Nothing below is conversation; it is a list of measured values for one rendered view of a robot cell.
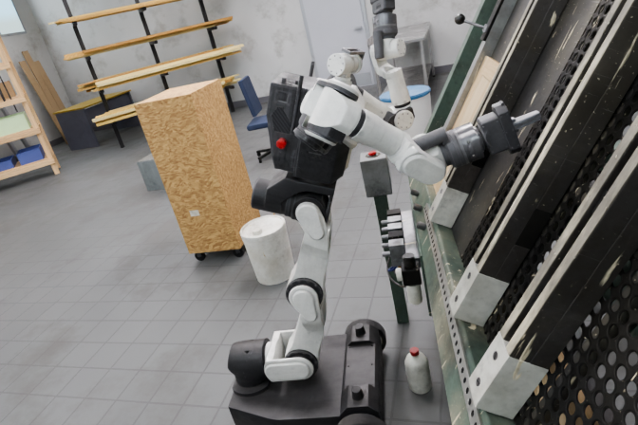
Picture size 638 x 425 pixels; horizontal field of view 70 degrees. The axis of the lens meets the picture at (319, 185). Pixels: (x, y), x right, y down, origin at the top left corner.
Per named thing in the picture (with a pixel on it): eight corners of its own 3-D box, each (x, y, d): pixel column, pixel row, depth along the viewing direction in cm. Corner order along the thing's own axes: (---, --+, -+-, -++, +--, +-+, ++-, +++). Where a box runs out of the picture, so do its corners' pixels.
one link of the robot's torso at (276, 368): (268, 386, 189) (259, 361, 184) (277, 351, 207) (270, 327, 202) (316, 382, 185) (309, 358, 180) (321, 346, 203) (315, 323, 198)
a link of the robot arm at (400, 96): (408, 74, 167) (422, 122, 174) (398, 71, 177) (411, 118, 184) (383, 84, 166) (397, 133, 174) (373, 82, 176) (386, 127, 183)
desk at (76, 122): (143, 123, 989) (130, 89, 961) (99, 146, 864) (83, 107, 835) (116, 128, 1013) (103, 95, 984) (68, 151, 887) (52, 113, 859)
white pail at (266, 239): (265, 260, 329) (247, 202, 312) (304, 258, 319) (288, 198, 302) (248, 286, 301) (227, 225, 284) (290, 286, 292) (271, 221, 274)
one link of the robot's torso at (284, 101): (252, 182, 144) (267, 70, 130) (273, 148, 175) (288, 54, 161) (344, 202, 144) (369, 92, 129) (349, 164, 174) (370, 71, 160)
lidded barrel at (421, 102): (440, 139, 485) (433, 82, 462) (435, 157, 442) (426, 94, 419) (393, 143, 504) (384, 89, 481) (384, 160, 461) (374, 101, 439)
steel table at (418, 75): (437, 75, 791) (429, 14, 754) (433, 104, 617) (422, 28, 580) (394, 82, 815) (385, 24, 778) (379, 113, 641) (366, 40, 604)
